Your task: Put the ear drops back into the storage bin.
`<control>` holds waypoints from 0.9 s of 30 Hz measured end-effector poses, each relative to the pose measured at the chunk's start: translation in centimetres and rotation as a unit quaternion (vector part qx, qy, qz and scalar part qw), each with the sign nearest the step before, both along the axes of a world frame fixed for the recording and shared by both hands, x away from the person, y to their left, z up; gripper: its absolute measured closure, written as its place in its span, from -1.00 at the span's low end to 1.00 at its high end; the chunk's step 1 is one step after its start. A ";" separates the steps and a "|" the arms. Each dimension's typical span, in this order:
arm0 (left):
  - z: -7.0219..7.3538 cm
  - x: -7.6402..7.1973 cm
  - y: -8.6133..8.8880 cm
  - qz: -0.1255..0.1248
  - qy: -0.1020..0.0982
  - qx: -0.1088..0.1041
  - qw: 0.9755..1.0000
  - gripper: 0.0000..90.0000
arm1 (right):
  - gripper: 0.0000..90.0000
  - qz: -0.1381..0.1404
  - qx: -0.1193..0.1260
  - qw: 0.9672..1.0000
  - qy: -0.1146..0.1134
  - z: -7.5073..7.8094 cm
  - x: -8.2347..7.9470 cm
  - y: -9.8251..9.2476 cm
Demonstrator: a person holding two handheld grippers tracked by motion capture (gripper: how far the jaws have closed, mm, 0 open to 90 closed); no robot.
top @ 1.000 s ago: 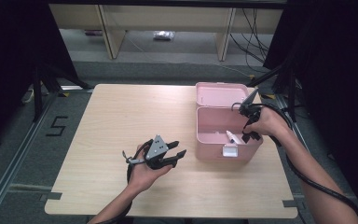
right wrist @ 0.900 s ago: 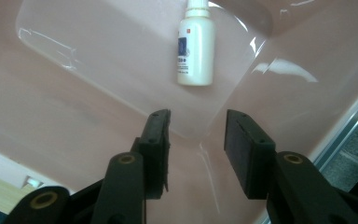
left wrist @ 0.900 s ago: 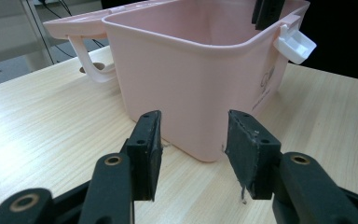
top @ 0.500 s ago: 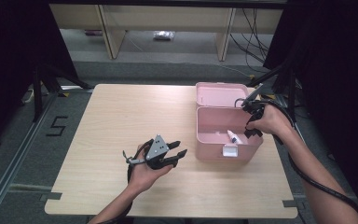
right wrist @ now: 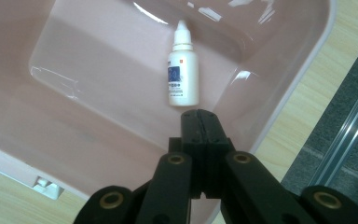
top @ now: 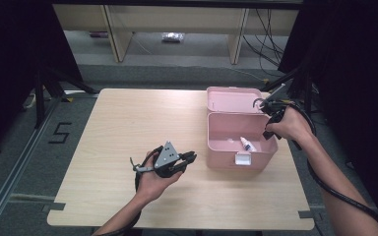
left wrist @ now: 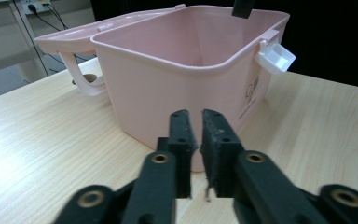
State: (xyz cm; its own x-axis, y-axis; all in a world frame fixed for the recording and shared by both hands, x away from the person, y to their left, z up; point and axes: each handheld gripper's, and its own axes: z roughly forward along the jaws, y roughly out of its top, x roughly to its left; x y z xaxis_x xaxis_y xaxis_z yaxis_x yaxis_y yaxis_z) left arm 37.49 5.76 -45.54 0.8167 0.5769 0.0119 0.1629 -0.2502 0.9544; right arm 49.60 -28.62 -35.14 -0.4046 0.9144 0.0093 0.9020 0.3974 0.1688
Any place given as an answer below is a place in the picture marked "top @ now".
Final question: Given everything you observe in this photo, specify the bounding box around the white object on floor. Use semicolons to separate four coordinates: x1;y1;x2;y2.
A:
22;92;38;111

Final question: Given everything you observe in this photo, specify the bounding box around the bundle of black cables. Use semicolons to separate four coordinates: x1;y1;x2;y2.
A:
242;8;286;68

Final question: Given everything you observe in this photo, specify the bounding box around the person's right hand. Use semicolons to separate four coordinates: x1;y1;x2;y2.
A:
267;106;314;147

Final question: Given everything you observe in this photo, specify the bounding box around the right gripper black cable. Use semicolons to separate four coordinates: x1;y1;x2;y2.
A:
283;101;378;230

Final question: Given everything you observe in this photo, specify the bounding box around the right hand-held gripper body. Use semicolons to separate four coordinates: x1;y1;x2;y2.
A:
259;83;288;125

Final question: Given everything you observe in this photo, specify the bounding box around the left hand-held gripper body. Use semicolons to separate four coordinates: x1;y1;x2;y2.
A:
153;141;184;179

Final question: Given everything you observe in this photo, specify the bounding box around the beige wooden desk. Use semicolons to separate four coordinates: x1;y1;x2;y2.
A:
52;3;299;65

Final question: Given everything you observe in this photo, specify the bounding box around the small white dropper bottle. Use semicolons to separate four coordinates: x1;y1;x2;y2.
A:
239;136;258;153

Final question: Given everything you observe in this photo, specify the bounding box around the aluminium floor rail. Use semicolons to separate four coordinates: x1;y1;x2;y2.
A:
0;94;63;236

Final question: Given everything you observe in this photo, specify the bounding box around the person's left hand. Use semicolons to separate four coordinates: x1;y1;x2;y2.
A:
135;148;185;205

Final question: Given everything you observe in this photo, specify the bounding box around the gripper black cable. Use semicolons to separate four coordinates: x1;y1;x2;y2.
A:
93;146;165;236
283;101;378;230

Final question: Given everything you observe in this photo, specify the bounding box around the pink plastic storage box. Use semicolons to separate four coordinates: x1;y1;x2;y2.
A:
206;86;280;171

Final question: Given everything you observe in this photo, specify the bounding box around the black curtain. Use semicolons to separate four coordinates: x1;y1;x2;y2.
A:
0;0;83;158
277;0;378;227

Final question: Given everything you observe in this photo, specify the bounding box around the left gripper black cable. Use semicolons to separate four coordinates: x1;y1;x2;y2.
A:
93;146;165;236

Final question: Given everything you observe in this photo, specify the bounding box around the clear plastic bag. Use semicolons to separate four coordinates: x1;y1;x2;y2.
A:
160;31;185;43

